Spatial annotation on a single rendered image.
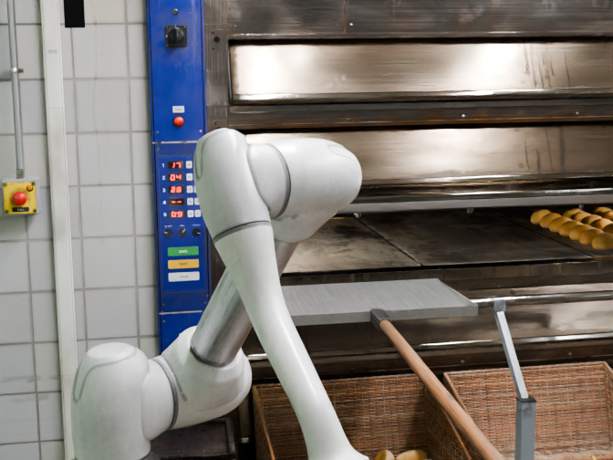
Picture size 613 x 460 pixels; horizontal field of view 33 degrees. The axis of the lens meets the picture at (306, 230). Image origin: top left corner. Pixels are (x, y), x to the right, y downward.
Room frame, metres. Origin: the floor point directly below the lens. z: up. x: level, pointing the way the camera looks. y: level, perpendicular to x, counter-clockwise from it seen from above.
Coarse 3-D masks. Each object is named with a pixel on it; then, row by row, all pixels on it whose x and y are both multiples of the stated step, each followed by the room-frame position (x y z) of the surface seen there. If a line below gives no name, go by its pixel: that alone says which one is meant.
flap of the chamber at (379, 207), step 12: (348, 204) 2.93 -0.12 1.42; (360, 204) 2.93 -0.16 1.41; (372, 204) 2.94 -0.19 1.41; (384, 204) 2.94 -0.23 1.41; (396, 204) 2.95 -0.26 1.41; (408, 204) 2.96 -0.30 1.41; (420, 204) 2.96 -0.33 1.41; (432, 204) 2.97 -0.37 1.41; (444, 204) 2.98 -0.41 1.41; (456, 204) 2.98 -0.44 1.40; (468, 204) 2.99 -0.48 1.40; (480, 204) 2.99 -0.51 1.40; (492, 204) 3.00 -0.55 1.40; (504, 204) 3.01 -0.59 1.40; (516, 204) 3.01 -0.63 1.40; (528, 204) 3.02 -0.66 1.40; (540, 204) 3.03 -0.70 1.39; (552, 204) 3.08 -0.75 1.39; (564, 204) 3.17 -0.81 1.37
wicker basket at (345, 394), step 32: (352, 384) 3.05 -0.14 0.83; (384, 384) 3.06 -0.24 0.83; (416, 384) 3.08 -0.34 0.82; (256, 416) 2.92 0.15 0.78; (288, 416) 2.98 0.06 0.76; (384, 416) 3.03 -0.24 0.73; (416, 416) 3.05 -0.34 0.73; (448, 416) 2.87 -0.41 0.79; (256, 448) 2.94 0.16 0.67; (288, 448) 2.96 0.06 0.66; (384, 448) 3.01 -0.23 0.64; (416, 448) 3.02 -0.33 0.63; (448, 448) 2.85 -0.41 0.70
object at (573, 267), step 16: (608, 256) 3.28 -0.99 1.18; (304, 272) 3.10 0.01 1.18; (320, 272) 3.10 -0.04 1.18; (336, 272) 3.09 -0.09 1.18; (352, 272) 3.09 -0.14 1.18; (368, 272) 3.09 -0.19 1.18; (384, 272) 3.09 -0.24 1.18; (400, 272) 3.10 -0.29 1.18; (416, 272) 3.11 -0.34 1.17; (432, 272) 3.12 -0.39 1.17; (448, 272) 3.13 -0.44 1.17; (464, 272) 3.14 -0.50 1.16; (480, 272) 3.15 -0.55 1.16; (496, 272) 3.16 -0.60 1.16; (512, 272) 3.17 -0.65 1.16; (528, 272) 3.18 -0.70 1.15; (544, 272) 3.19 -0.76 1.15; (560, 272) 3.20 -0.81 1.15; (576, 272) 3.21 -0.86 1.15; (592, 272) 3.22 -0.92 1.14
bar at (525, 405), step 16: (480, 304) 2.76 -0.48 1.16; (496, 304) 2.76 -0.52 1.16; (512, 304) 2.77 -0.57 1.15; (528, 304) 2.79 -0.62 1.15; (544, 304) 2.80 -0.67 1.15; (496, 320) 2.76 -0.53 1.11; (512, 352) 2.67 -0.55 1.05; (512, 368) 2.64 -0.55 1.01; (528, 400) 2.55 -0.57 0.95; (528, 416) 2.55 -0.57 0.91; (528, 432) 2.55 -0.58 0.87; (528, 448) 2.55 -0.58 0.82
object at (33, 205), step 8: (8, 184) 2.83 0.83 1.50; (16, 184) 2.83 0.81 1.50; (24, 184) 2.84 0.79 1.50; (32, 184) 2.84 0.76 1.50; (8, 192) 2.83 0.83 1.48; (24, 192) 2.84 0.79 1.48; (32, 192) 2.84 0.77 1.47; (8, 200) 2.83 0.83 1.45; (32, 200) 2.84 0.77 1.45; (8, 208) 2.83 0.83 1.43; (16, 208) 2.83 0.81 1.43; (24, 208) 2.83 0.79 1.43; (32, 208) 2.84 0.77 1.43; (40, 208) 2.89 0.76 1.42
